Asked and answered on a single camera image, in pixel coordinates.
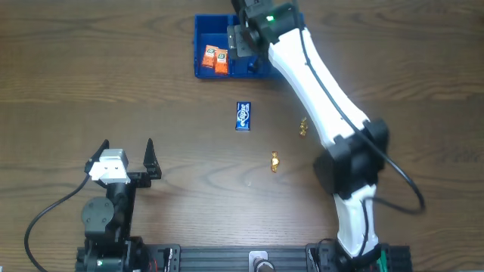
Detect mounting rail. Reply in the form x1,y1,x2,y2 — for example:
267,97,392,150
75,243,413,272

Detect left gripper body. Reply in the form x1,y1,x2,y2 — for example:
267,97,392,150
126,172,162,189

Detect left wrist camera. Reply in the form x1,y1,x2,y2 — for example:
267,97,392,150
88,148,130,185

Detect orange candy box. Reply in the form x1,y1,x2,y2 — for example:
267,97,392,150
214,48,230,76
201,44,219,69

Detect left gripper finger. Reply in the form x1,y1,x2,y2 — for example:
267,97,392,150
142,138,163,181
84,138,110,173

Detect blue tray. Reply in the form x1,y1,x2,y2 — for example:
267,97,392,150
193,13,306,80

